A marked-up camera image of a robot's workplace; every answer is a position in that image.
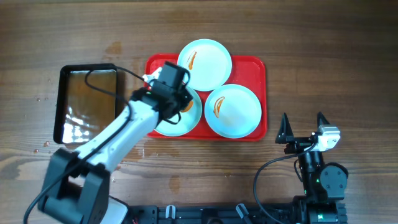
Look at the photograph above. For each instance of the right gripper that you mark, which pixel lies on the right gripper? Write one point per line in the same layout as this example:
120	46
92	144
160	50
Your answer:
286	132

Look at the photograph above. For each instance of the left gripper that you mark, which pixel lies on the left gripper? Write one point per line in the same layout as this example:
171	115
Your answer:
186	98

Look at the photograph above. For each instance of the green orange sponge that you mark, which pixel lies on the green orange sponge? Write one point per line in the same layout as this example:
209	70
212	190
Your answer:
188	107

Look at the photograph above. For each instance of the white plate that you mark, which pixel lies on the white plate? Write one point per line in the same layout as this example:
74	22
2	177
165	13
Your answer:
208	62
188	119
233	111

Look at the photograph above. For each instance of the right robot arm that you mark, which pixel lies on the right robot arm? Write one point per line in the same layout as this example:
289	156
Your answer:
324	184

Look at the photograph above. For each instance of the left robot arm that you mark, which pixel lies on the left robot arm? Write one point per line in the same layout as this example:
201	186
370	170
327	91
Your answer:
76	185

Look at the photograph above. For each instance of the red plastic tray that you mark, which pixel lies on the red plastic tray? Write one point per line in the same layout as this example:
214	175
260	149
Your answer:
248	71

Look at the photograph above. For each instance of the black water basin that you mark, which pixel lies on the black water basin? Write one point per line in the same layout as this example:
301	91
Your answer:
86	102

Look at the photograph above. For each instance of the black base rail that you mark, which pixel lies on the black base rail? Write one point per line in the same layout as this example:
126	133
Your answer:
278	212

